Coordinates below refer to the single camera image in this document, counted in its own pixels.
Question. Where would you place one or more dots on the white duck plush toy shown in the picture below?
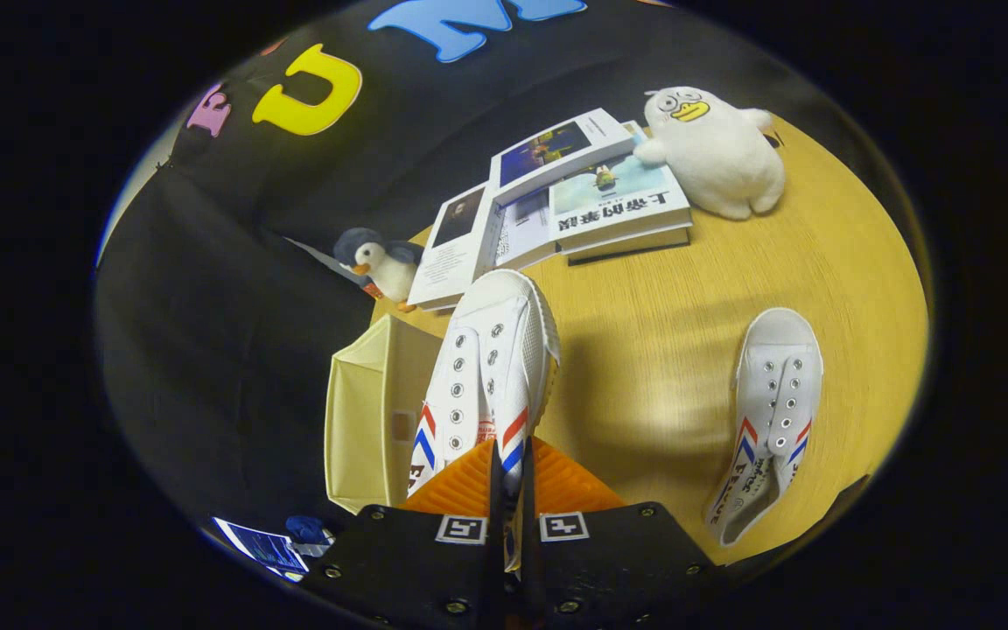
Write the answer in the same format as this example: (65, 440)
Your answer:
(718, 162)

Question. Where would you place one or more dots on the white canvas shoe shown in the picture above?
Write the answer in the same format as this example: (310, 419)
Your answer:
(775, 385)
(504, 341)

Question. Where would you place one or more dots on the blue lit screen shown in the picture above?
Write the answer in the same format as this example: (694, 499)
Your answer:
(259, 547)

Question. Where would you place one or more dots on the beige fabric storage box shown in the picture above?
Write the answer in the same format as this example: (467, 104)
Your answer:
(364, 411)

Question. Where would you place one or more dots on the book with dark blue cover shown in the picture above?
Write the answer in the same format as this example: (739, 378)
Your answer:
(556, 153)

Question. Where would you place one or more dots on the small blue object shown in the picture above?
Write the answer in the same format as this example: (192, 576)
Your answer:
(307, 529)

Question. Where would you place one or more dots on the thick book with tan pages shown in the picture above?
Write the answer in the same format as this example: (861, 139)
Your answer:
(635, 245)

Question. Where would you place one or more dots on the book with pale blue cover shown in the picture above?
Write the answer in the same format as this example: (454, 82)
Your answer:
(618, 206)

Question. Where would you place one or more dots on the plain white paperback book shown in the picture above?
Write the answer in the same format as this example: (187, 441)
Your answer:
(521, 232)

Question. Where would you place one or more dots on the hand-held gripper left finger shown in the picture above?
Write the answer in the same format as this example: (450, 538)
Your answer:
(497, 490)

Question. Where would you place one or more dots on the white book with portrait cover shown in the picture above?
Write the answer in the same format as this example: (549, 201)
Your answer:
(447, 254)

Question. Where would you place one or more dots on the grey penguin plush toy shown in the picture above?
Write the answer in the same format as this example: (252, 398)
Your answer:
(386, 267)

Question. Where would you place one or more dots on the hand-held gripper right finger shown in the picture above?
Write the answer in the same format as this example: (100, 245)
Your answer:
(528, 499)

